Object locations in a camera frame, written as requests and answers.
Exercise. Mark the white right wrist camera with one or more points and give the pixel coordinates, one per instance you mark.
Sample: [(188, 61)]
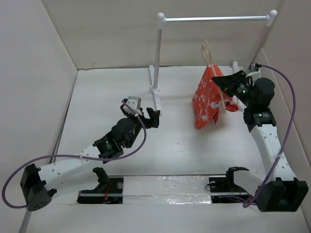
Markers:
[(254, 71)]

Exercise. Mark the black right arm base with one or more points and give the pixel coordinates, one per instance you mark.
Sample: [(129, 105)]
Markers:
[(223, 189)]

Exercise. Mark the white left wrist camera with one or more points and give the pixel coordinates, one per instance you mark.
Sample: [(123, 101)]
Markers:
[(132, 105)]

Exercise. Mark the orange white tie-dye trousers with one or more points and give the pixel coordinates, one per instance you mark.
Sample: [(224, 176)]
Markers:
[(207, 99)]

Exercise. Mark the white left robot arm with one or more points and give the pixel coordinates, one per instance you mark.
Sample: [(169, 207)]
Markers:
[(40, 185)]

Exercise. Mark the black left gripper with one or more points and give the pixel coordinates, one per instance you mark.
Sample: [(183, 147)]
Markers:
[(152, 122)]

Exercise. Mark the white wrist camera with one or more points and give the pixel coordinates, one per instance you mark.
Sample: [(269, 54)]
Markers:
[(132, 105), (254, 71)]

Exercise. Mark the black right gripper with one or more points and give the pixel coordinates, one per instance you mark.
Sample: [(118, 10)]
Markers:
[(227, 82)]

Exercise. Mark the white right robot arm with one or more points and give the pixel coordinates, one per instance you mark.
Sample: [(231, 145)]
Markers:
[(280, 190)]

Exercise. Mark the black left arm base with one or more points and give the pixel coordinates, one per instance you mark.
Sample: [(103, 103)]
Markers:
[(108, 191)]

